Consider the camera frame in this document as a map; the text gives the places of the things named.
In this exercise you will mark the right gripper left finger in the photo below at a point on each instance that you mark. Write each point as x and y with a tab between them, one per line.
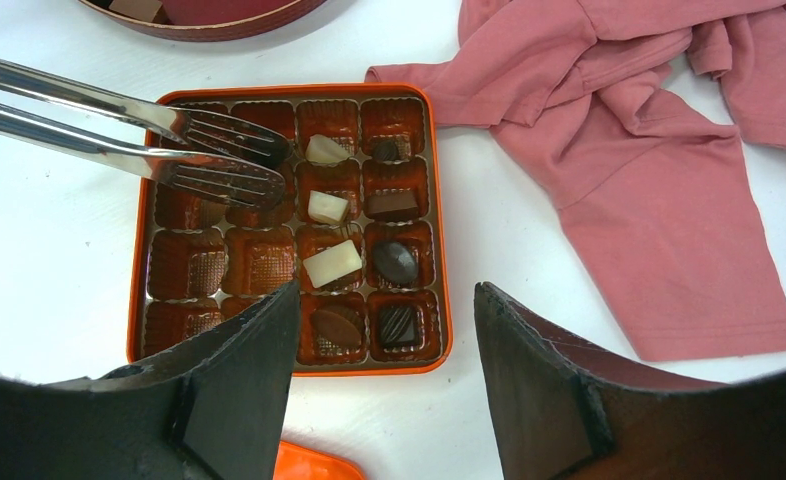
210	407

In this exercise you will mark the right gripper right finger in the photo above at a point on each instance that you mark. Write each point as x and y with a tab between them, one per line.
565	408

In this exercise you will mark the orange box lid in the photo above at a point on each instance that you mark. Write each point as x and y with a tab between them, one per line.
296	462

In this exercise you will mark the orange chocolate box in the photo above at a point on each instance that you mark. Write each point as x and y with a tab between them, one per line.
197	263

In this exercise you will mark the white chocolate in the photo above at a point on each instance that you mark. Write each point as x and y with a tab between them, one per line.
324	150
332	264
327	209

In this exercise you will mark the round dark red plate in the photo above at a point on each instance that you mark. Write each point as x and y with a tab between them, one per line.
204	21

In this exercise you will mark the brown oval chocolate in box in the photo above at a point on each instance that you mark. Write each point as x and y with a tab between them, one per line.
341	325

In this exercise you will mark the dark striped chocolate in box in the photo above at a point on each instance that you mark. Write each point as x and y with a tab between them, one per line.
398	326

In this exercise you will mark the dark oval chocolate in box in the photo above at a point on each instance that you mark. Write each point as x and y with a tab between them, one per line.
394	262

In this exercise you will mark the brown square chocolate in box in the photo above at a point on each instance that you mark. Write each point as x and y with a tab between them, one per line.
393	206

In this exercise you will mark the dark round chocolate in box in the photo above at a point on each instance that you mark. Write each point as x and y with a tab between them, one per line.
386	151

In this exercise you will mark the pink cloth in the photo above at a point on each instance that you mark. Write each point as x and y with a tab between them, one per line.
632	116

